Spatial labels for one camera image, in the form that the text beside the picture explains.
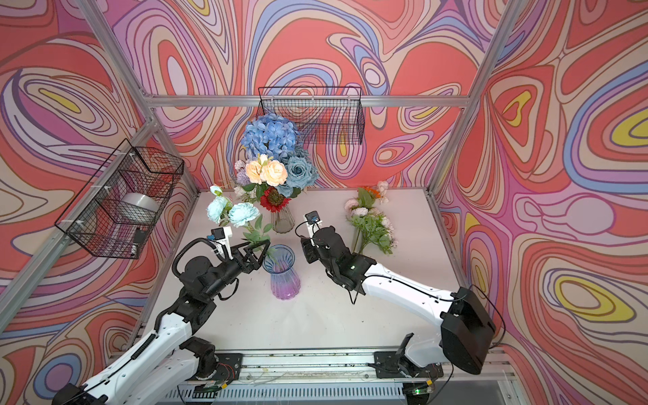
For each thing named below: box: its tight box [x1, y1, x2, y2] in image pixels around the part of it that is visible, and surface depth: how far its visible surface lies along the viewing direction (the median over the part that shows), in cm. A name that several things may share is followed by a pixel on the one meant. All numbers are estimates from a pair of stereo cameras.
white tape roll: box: [121, 192, 161, 213], surface depth 75 cm
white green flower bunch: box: [345, 198, 398, 255], surface depth 98 cm
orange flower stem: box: [357, 186, 384, 209], surface depth 110 cm
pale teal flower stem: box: [205, 184, 274, 243], surface depth 66 cm
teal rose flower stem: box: [276, 148, 319, 199], surface depth 75 cm
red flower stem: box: [259, 186, 292, 214], surface depth 83 cm
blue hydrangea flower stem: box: [241, 113, 298, 161], surface depth 70 cm
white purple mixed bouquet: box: [233, 159, 257, 201], surface depth 84 cm
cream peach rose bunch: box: [244, 154, 288, 187], surface depth 70 cm
